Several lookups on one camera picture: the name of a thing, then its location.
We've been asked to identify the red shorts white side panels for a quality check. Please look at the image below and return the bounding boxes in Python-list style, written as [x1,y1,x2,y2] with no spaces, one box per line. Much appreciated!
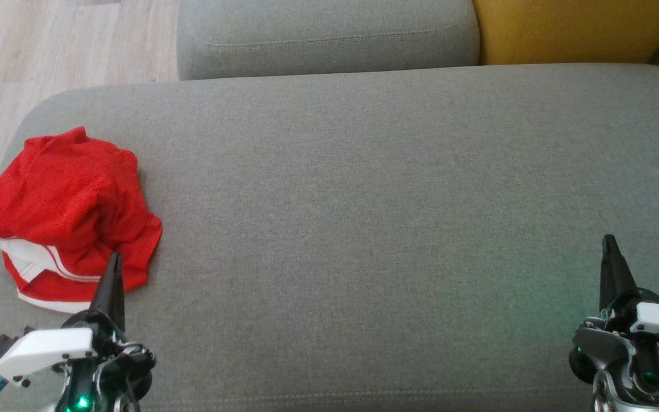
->
[0,126,161,270]

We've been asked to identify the large grey sofa seat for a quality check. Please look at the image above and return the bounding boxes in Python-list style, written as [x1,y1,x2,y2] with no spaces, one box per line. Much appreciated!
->
[0,63,659,412]

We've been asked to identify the grey stitched sofa cushion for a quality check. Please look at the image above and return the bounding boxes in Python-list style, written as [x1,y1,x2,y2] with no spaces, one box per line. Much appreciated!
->
[177,0,481,81]

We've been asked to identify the big yellow sofa back cushion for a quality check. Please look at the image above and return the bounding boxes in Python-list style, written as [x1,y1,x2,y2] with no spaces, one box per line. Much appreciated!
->
[472,0,659,65]

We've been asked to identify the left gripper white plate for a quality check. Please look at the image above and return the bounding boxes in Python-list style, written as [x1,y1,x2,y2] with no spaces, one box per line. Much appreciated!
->
[0,252,136,383]

